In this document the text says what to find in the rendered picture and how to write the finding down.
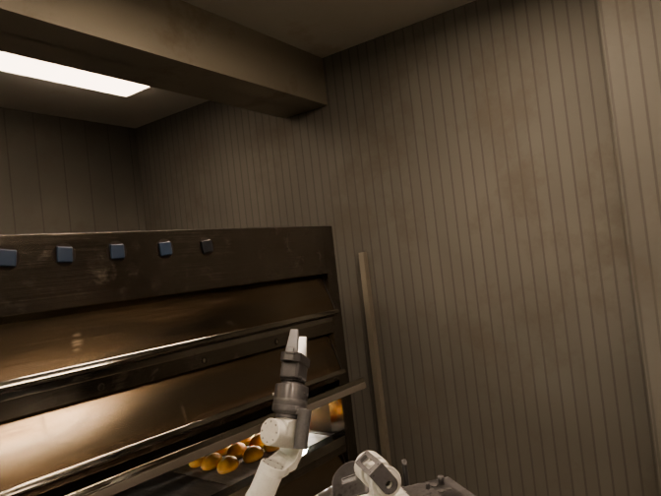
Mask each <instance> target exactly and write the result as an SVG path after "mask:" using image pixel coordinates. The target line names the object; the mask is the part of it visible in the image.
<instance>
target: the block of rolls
mask: <svg viewBox="0 0 661 496"><path fill-rule="evenodd" d="M249 445H250V447H249V448H248V449H247V447H246V446H249ZM262 448H264V450H265V451H266V452H274V451H277V450H279V447H273V446H267V445H265V444H264V443H263V442H262V440H261V435H260V433H259V434H256V435H254V436H251V437H249V438H247V439H244V440H242V441H240V442H237V443H235V444H233V445H230V446H228V447H226V448H224V449H221V450H219V451H216V452H214V453H212V454H209V455H207V456H205V457H202V458H200V459H197V460H195V461H193V462H190V463H189V466H190V467H199V466H200V467H201V468H202V470H212V469H215V468H217V472H218V473H220V474H226V473H229V472H231V471H233V470H235V469H236V468H237V467H238V465H239V462H238V460H237V459H239V458H242V457H243V461H244V463H246V464H249V463H253V462H256V461H258V460H259V459H261V458H262V457H263V454H264V451H263V449H262ZM225 455H226V456H225ZM222 456H225V457H222Z"/></svg>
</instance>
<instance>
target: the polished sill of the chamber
mask: <svg viewBox="0 0 661 496"><path fill-rule="evenodd" d="M345 444H346V441H345V435H341V434H333V435H331V436H329V437H328V438H326V439H324V440H322V441H320V442H318V443H316V444H314V445H312V446H310V447H308V448H307V450H304V452H303V455H302V457H301V460H300V462H299V464H298V466H297V467H296V469H295V470H293V471H291V472H289V473H288V474H290V473H292V472H294V471H296V470H297V469H299V468H301V467H303V466H305V465H308V464H309V463H311V462H313V461H315V460H317V459H319V458H321V457H322V456H324V455H326V454H328V453H330V452H332V451H334V450H335V449H337V448H339V447H341V446H343V445H345ZM254 477H255V474H253V475H251V476H249V477H247V478H245V479H243V480H241V481H239V482H237V483H235V484H233V485H231V486H229V487H227V488H225V489H223V490H221V491H219V492H217V493H215V494H213V495H211V496H245V494H246V493H247V491H248V489H249V488H250V486H251V484H252V481H253V479H254Z"/></svg>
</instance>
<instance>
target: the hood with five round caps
mask: <svg viewBox="0 0 661 496"><path fill-rule="evenodd" d="M326 273H327V266H326V257H325V248H324V239H323V232H322V227H321V226H301V227H266V228H231V229H196V230H161V231H126V232H91V233H56V234H21V235H0V317H6V316H13V315H21V314H28V313H35V312H42V311H50V310H57V309H65V308H72V307H80V306H87V305H94V304H101V303H109V302H116V301H124V300H131V299H139V298H146V297H154V296H160V295H167V294H175V293H182V292H190V291H197V290H205V289H212V288H220V287H227V286H234V285H241V284H249V283H256V282H264V281H271V280H279V279H293V278H300V277H307V276H314V275H322V274H326Z"/></svg>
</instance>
